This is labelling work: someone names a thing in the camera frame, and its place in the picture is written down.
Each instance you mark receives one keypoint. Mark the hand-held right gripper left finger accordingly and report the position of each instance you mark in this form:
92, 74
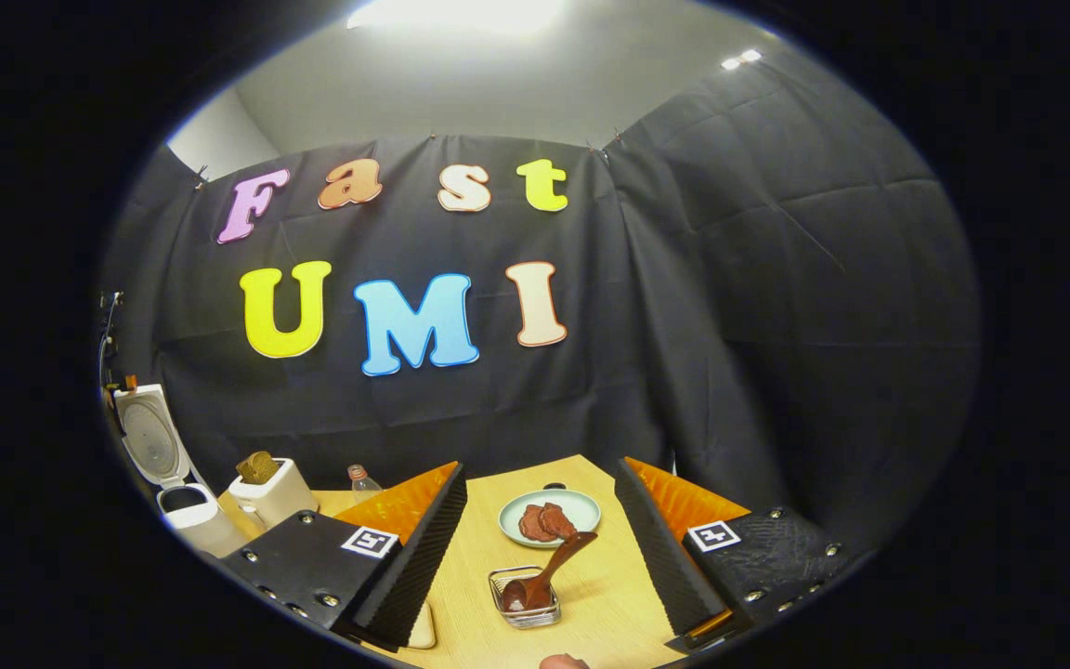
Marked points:
414, 557

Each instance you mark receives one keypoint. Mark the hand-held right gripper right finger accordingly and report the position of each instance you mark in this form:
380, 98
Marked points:
660, 557

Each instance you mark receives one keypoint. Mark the brown wooden spoon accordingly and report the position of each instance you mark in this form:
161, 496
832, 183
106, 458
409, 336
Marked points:
554, 562

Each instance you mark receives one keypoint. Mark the white rice cooker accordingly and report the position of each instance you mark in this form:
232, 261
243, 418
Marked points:
152, 437

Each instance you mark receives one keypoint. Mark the clear plastic water bottle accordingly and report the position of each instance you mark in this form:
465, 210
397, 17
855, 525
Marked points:
363, 485

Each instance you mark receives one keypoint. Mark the pale green plate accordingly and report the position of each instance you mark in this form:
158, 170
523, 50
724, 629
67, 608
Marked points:
581, 506

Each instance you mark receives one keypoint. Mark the brown meat slice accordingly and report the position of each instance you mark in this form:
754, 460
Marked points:
533, 525
561, 518

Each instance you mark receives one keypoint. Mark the white toaster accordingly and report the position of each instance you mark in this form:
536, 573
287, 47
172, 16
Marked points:
280, 502

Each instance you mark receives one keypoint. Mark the brown bread slice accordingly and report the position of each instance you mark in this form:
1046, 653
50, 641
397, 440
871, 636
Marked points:
258, 467

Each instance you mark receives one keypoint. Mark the black backdrop cloth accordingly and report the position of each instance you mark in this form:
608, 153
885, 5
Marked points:
730, 325

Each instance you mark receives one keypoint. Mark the small ceiling light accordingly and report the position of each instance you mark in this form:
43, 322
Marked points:
741, 59

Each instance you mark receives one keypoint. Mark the large ceiling light panel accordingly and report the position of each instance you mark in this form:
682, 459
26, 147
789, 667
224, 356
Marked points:
461, 14

